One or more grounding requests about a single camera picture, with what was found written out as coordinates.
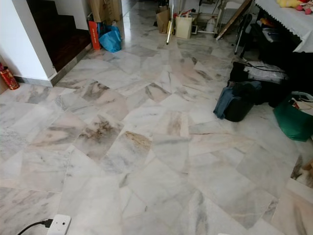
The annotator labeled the pile of black bags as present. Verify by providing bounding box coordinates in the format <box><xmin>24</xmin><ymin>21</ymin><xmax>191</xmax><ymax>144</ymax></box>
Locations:
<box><xmin>229</xmin><ymin>19</ymin><xmax>313</xmax><ymax>108</ymax></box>

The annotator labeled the yellow plush toy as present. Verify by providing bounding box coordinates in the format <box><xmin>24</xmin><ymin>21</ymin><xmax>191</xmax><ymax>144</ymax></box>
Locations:
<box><xmin>276</xmin><ymin>0</ymin><xmax>313</xmax><ymax>14</ymax></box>

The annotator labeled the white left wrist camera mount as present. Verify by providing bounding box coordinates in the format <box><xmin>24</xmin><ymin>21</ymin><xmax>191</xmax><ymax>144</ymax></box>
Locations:
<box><xmin>46</xmin><ymin>214</ymin><xmax>71</xmax><ymax>235</ymax></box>

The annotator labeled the brown paper bag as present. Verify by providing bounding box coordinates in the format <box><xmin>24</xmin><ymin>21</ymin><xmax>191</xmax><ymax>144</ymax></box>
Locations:
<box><xmin>156</xmin><ymin>6</ymin><xmax>171</xmax><ymax>35</ymax></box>

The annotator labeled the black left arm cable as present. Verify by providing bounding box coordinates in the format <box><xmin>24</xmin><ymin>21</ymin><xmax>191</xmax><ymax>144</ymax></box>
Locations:
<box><xmin>17</xmin><ymin>219</ymin><xmax>53</xmax><ymax>235</ymax></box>

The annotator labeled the yellow and silver stick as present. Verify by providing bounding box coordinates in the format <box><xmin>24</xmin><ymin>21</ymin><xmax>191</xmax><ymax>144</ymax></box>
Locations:
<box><xmin>166</xmin><ymin>0</ymin><xmax>177</xmax><ymax>46</ymax></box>

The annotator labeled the black bag with grey cloth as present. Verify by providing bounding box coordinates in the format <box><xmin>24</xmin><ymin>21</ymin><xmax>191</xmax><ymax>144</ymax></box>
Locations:
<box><xmin>213</xmin><ymin>81</ymin><xmax>264</xmax><ymax>123</ymax></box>

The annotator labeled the orange-red paper bag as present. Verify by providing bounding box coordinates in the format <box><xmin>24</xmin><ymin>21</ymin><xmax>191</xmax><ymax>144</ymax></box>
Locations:
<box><xmin>88</xmin><ymin>20</ymin><xmax>101</xmax><ymax>51</ymax></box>

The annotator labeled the folded metal chair frame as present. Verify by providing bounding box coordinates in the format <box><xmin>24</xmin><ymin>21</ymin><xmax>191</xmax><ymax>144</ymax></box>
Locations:
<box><xmin>234</xmin><ymin>14</ymin><xmax>254</xmax><ymax>55</ymax></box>

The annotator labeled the white folded cloth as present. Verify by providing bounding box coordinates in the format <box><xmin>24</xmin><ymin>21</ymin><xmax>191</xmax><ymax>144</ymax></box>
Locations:
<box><xmin>245</xmin><ymin>61</ymin><xmax>289</xmax><ymax>84</ymax></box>

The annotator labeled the long wooden plank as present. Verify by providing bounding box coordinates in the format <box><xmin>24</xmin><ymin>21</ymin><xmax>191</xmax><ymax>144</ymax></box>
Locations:
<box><xmin>215</xmin><ymin>0</ymin><xmax>255</xmax><ymax>41</ymax></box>

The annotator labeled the blue plastic bag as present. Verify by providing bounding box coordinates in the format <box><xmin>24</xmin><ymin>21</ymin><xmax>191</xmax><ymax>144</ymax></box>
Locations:
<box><xmin>99</xmin><ymin>24</ymin><xmax>123</xmax><ymax>53</ymax></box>

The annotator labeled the dark wooden staircase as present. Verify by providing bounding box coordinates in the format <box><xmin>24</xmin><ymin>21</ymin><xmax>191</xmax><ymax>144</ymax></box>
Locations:
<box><xmin>27</xmin><ymin>0</ymin><xmax>92</xmax><ymax>73</ymax></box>

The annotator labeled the table with white cloth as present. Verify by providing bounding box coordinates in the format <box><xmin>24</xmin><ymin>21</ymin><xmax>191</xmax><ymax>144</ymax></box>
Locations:
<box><xmin>254</xmin><ymin>0</ymin><xmax>313</xmax><ymax>53</ymax></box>

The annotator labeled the brown cardboard sheet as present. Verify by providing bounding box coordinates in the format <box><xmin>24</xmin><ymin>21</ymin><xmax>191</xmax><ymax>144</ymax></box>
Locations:
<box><xmin>89</xmin><ymin>0</ymin><xmax>122</xmax><ymax>26</ymax></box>

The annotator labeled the cream paper bag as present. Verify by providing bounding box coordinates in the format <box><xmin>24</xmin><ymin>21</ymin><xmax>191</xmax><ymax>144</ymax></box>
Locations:
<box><xmin>175</xmin><ymin>14</ymin><xmax>194</xmax><ymax>40</ymax></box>

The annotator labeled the metal wire rack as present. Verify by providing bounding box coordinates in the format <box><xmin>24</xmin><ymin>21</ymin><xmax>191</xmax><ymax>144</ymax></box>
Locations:
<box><xmin>191</xmin><ymin>0</ymin><xmax>228</xmax><ymax>36</ymax></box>

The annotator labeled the green fabric bag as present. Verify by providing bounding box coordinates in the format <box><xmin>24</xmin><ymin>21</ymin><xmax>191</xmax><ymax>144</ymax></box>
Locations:
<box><xmin>273</xmin><ymin>93</ymin><xmax>313</xmax><ymax>142</ymax></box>

